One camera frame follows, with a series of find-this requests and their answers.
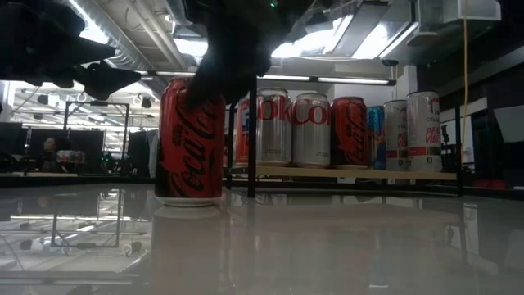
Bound black partition screen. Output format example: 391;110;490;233
0;122;106;173

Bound long fluorescent light bar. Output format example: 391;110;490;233
137;69;397;87

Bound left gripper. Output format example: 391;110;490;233
0;0;142;102

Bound grey rectangular air duct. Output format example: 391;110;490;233
331;2;421;62

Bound person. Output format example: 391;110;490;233
38;137;63;173

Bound silver spiral air duct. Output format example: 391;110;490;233
69;0;193;98

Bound white Celsius can black lid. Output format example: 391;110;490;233
384;99;408;172
404;91;442;173

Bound dark red soda can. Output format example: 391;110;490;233
154;77;227;208

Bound Fanta soda can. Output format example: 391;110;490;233
235;98;250;165

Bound grey hanging cloth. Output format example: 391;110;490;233
146;129;160;179

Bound white ventilation unit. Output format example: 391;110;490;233
444;0;503;22

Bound black mesh cart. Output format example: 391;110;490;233
437;125;462;175

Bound black metal rack frame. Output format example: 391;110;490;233
63;100;130;143

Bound wooden shelf black metal frame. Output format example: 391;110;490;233
227;75;466;197

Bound grey tilted panel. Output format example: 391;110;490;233
493;105;524;143

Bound silver Diet Coke can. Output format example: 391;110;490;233
291;92;332;168
255;86;293;167

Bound silver blue Red Bull can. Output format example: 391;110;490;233
367;105;386;171

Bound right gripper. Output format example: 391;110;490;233
183;0;316;111

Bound colourful wrapped package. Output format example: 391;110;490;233
56;150;86;164

